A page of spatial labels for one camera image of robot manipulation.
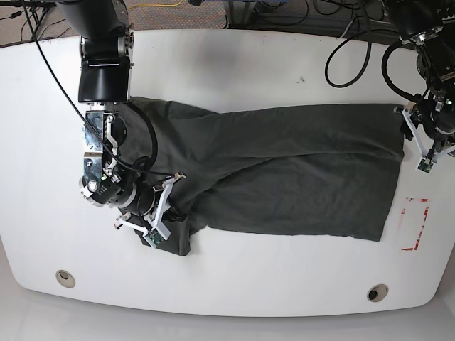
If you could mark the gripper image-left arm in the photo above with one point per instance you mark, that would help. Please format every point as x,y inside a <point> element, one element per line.
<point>151,206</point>

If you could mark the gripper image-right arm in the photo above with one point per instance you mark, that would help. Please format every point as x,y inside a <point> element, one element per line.
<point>437,120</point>

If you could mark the dark grey T-shirt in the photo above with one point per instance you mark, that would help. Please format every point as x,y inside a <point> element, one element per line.
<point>307,170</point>

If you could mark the red tape rectangle marking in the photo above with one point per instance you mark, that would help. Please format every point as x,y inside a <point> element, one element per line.
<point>412,221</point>

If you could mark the black tripod stand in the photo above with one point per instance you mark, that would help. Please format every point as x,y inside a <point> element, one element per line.
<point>44,18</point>

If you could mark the wrist camera on image-left arm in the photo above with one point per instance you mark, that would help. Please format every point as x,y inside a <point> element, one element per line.
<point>156,236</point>

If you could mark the wrist camera on image-right arm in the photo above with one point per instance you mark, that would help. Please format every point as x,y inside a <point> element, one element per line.
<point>425,165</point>

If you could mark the left table cable grommet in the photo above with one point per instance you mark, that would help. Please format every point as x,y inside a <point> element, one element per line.
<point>65,279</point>

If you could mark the table cable grommet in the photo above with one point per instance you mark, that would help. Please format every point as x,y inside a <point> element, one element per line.
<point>377,293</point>
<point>65,279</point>

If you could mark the right table cable grommet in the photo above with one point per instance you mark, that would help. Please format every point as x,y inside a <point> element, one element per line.
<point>377,293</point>

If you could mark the grey metal frame background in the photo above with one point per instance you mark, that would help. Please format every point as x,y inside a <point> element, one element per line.
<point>239,13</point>

